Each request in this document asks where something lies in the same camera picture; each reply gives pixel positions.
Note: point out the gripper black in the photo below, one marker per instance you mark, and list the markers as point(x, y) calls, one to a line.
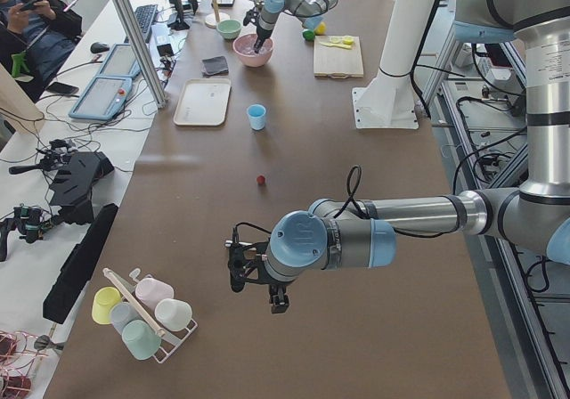
point(279, 289)
point(264, 34)

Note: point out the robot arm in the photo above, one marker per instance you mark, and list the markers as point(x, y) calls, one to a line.
point(308, 12)
point(362, 233)

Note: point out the clear ice cubes heap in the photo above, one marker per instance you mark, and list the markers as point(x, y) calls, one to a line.
point(246, 48)

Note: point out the light blue cup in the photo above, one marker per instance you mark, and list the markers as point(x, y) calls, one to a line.
point(256, 116)

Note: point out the white cup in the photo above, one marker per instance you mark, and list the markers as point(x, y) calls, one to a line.
point(173, 314)

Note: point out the pink cup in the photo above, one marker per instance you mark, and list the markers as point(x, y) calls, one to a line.
point(151, 291)

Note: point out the mint green cup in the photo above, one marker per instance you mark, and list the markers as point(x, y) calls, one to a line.
point(140, 339)

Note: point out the grey cup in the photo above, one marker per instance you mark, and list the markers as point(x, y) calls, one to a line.
point(121, 314)

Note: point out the yellow cup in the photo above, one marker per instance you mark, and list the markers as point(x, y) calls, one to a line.
point(104, 300)

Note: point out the pink bowl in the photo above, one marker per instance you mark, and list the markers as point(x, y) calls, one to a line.
point(255, 61)

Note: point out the green bowl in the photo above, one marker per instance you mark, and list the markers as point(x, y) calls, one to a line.
point(229, 29)

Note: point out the grey microfibre cloth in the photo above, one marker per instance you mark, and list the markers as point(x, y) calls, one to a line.
point(214, 66)

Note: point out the green lime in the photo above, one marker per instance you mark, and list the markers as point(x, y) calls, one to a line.
point(308, 35)

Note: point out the whole yellow lemon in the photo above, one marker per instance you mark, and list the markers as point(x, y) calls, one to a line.
point(320, 29)

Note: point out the yellow plastic knife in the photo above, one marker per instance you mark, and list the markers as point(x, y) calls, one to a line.
point(335, 45)

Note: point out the wooden cutting board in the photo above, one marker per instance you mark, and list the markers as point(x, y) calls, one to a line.
point(337, 63)

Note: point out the cream serving tray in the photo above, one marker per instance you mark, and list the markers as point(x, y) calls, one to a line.
point(203, 102)

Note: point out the black keyboard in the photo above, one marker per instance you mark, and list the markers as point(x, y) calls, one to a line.
point(145, 16)

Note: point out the blue teach pendant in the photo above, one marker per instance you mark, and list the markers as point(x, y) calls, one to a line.
point(103, 98)
point(120, 61)

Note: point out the black computer mouse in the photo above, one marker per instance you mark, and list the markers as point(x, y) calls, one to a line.
point(99, 47)

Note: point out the black smartphone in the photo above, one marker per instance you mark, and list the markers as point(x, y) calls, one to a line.
point(62, 89)

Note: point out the black long bar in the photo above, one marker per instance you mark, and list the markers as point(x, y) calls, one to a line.
point(79, 267)

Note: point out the seated person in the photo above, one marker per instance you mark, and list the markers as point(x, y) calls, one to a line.
point(44, 32)

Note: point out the white wire cup rack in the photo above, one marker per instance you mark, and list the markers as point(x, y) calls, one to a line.
point(171, 341)

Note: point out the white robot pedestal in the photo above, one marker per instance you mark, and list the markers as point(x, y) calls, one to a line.
point(388, 100)

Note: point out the aluminium frame post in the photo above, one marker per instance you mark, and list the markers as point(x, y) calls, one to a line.
point(141, 51)

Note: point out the black stand bracket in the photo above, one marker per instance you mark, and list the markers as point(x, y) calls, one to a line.
point(72, 185)

